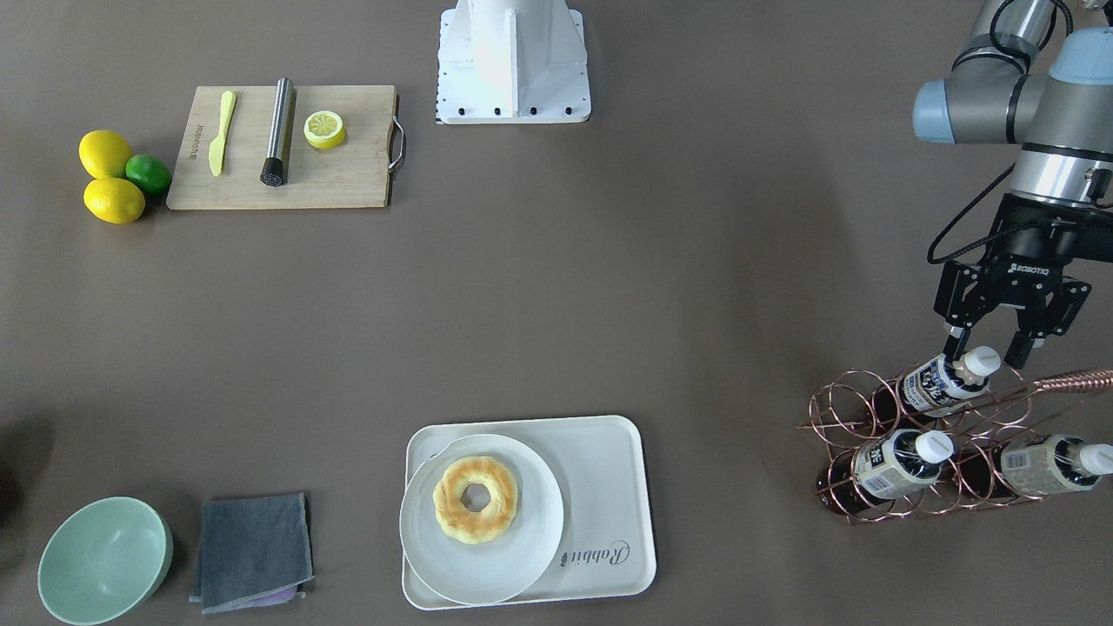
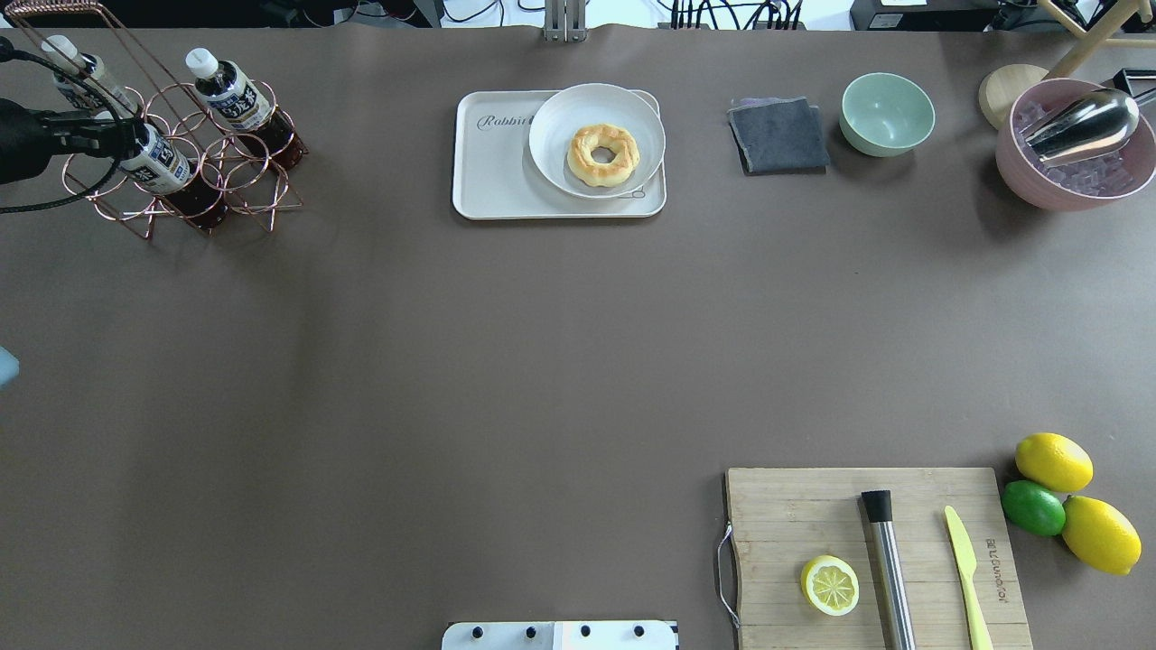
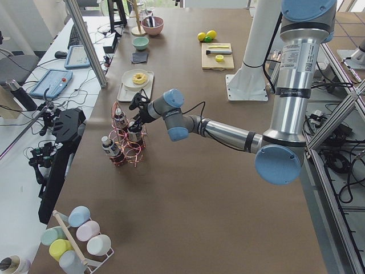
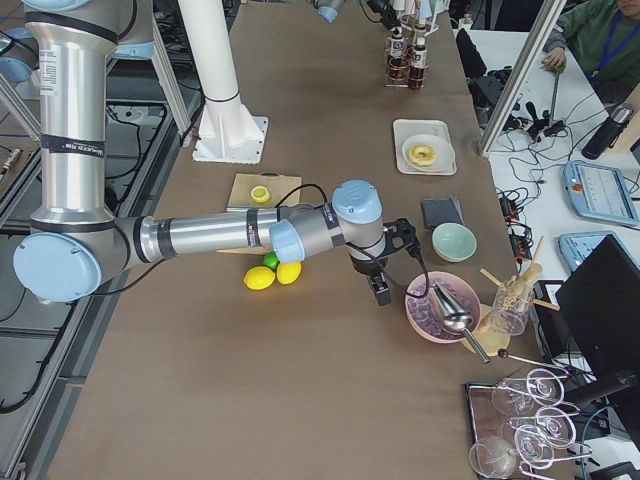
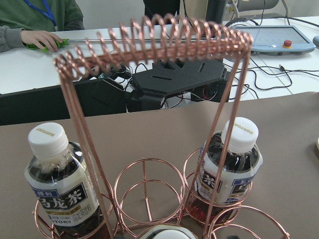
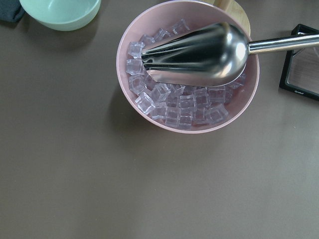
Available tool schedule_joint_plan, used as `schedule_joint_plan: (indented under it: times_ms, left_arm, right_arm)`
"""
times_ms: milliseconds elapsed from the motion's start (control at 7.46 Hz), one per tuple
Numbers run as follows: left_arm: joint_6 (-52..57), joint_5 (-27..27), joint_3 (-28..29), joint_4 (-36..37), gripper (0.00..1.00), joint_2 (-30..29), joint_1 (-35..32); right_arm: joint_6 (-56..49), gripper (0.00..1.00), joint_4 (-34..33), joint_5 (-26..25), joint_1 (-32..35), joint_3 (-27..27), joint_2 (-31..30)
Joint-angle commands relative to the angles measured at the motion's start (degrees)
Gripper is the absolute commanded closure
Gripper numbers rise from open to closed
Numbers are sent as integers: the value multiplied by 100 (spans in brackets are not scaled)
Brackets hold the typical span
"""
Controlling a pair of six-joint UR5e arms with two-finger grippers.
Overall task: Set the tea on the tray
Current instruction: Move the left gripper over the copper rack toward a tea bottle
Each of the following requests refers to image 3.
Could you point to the tea bottle white cap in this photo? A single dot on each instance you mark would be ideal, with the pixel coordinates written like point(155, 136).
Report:
point(135, 138)

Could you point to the green lime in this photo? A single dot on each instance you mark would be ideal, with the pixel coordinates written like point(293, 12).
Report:
point(207, 39)

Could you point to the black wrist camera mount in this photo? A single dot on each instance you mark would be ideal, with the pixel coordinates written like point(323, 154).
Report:
point(139, 101)

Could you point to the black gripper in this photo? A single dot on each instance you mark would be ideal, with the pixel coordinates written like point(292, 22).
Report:
point(143, 113)

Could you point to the grey folded cloth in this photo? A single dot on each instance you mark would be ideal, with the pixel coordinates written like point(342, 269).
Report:
point(139, 57)

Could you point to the blue mug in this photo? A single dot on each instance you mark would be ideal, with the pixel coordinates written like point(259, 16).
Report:
point(78, 216)

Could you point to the wooden cup stand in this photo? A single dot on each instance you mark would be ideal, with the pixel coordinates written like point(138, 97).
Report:
point(137, 31)

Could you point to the steel muddler black tip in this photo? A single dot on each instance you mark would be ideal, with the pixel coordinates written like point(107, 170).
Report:
point(218, 52)

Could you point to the copper wire bottle rack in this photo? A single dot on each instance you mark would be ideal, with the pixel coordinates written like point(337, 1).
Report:
point(132, 155)

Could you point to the white mug rack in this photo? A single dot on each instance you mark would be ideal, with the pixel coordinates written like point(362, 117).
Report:
point(92, 262)

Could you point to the pink mug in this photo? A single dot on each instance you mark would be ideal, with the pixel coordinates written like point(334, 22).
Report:
point(88, 230)

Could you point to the yellow plastic knife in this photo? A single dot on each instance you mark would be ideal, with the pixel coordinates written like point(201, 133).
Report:
point(214, 46)

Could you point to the yellow lemon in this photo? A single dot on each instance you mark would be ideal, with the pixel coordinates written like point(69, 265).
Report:
point(201, 36)
point(211, 34)

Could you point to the glazed donut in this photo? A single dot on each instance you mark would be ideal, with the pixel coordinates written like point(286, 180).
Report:
point(139, 78)

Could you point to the green mug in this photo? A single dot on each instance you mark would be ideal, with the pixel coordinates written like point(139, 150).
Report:
point(52, 234)

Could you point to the cream rectangular tray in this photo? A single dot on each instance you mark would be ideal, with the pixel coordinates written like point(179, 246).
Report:
point(128, 88)

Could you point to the black thermos bottle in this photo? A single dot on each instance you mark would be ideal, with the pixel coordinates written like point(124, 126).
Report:
point(21, 95)

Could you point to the bamboo cutting board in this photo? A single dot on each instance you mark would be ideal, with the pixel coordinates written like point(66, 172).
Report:
point(209, 63)

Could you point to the pink bowl with ice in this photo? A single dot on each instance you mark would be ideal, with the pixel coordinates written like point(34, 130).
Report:
point(155, 30)

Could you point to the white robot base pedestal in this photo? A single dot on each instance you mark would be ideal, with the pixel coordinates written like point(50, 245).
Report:
point(248, 83)

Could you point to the white mug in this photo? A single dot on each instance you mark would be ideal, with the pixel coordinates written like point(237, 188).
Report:
point(99, 245)

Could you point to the mint green bowl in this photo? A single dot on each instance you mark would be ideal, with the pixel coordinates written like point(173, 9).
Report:
point(140, 43)

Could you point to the half lemon slice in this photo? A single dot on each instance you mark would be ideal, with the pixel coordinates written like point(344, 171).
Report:
point(219, 58)

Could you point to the metal ice scoop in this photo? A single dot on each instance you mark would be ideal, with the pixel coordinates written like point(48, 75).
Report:
point(150, 20)

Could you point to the yellow mug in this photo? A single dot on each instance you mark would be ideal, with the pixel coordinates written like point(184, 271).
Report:
point(59, 247)

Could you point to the white round plate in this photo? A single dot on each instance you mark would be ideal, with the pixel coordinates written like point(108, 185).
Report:
point(127, 78)

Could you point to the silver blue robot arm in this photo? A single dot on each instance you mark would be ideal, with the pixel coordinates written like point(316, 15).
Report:
point(302, 26)

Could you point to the aluminium frame post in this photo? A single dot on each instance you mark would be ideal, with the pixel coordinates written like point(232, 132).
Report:
point(85, 38)

